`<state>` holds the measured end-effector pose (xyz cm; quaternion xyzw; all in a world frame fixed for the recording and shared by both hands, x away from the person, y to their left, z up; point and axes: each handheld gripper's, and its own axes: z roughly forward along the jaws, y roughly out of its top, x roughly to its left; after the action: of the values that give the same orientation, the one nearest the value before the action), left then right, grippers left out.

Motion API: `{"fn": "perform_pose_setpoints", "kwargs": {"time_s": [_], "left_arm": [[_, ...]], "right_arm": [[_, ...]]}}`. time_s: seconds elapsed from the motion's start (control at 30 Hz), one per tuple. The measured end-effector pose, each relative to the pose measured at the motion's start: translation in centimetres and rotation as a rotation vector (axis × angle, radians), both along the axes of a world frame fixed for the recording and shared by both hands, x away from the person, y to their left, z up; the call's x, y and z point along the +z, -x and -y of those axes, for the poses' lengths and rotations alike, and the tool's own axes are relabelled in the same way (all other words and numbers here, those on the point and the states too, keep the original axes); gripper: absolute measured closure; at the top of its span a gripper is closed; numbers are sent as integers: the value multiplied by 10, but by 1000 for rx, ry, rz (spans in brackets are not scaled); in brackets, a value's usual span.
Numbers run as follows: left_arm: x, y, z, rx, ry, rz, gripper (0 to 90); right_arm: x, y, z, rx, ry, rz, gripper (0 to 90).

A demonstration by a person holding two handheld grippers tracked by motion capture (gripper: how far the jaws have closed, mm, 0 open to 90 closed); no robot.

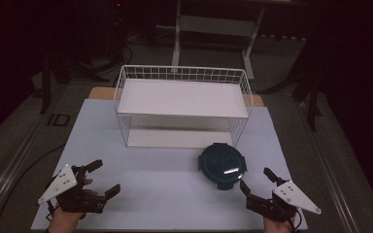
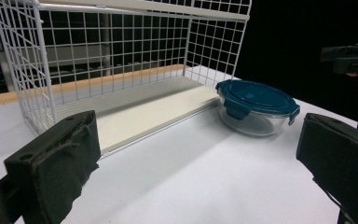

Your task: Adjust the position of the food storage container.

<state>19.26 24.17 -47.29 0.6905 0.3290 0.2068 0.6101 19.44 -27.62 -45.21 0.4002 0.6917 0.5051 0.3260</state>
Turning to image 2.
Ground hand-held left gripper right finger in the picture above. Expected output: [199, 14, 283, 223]
[296, 112, 358, 224]

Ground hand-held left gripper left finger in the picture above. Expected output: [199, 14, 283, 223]
[3, 109, 102, 224]

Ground white wire shelf rack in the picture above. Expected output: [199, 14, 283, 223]
[0, 0, 253, 159]

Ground glass container with blue lid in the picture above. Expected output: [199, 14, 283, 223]
[214, 78, 301, 138]

